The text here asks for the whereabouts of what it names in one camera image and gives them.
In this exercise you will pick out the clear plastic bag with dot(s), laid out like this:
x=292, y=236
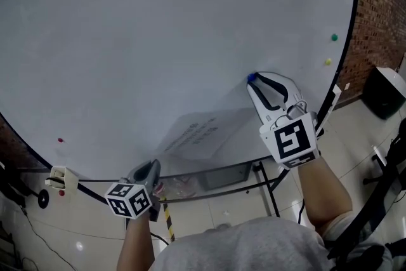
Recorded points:
x=180, y=185

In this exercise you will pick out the person's right forearm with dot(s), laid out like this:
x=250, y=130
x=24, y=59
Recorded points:
x=323, y=196

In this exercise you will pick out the person's left forearm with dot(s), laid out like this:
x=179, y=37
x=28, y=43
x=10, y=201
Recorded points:
x=136, y=244

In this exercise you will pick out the black whiteboard stand frame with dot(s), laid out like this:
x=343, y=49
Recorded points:
x=266, y=187

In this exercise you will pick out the black yellow striped pole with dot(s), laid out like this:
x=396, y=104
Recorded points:
x=168, y=219

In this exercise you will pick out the black bin with white lid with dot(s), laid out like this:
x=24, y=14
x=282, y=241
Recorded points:
x=385, y=92

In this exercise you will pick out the white plastic holder box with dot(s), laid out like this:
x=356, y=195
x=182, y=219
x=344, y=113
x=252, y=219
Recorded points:
x=65, y=177

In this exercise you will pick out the yellow magnet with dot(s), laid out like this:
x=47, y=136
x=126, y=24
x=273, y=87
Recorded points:
x=328, y=61

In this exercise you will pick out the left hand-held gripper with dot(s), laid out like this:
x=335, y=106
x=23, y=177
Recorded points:
x=128, y=200

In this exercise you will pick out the blue magnet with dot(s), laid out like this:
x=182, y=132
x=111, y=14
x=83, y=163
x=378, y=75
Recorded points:
x=252, y=76

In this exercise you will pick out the black caster wheel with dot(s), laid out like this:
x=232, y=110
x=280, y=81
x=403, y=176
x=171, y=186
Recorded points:
x=43, y=198

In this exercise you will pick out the green magnet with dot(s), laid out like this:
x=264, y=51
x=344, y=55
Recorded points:
x=334, y=37

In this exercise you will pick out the person's gray shirt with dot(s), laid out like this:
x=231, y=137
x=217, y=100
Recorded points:
x=247, y=247

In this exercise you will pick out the gray tray under whiteboard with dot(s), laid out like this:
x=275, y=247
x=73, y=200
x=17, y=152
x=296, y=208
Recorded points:
x=225, y=176

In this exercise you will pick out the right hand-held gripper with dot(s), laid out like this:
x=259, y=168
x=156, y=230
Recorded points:
x=292, y=139

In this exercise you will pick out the white whiteboard bracket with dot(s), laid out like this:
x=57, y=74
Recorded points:
x=335, y=96

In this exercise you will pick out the large whiteboard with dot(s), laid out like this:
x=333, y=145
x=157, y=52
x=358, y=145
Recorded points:
x=142, y=41

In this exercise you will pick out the black office chair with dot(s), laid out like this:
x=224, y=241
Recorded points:
x=388, y=155

